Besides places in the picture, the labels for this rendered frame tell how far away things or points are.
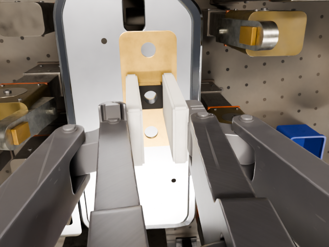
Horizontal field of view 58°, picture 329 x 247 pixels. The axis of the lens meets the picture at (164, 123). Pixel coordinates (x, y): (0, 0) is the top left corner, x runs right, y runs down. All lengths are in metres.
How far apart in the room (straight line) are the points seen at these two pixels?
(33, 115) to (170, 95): 0.34
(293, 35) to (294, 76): 0.45
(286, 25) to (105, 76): 0.27
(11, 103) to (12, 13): 0.13
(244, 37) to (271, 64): 0.45
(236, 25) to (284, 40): 0.07
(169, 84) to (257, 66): 0.68
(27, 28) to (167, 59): 0.34
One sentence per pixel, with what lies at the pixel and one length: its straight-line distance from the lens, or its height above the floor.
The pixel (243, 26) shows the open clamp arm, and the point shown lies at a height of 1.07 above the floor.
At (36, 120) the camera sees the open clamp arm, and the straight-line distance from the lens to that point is 0.48.
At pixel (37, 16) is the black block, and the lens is 0.50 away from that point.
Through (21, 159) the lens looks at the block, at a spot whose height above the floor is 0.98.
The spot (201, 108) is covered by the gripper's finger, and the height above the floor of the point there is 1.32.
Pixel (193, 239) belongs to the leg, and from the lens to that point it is 1.06.
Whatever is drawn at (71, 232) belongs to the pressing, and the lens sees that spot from 0.64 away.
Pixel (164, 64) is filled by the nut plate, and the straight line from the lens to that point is 0.21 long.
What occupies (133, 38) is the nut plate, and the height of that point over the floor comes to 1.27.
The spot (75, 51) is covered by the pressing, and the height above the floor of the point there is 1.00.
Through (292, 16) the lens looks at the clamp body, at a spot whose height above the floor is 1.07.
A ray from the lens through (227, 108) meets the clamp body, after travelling 0.58.
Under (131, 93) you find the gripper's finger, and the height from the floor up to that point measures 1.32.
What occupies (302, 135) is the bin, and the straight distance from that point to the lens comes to 0.86.
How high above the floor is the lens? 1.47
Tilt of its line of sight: 68 degrees down
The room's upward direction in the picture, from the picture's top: 168 degrees clockwise
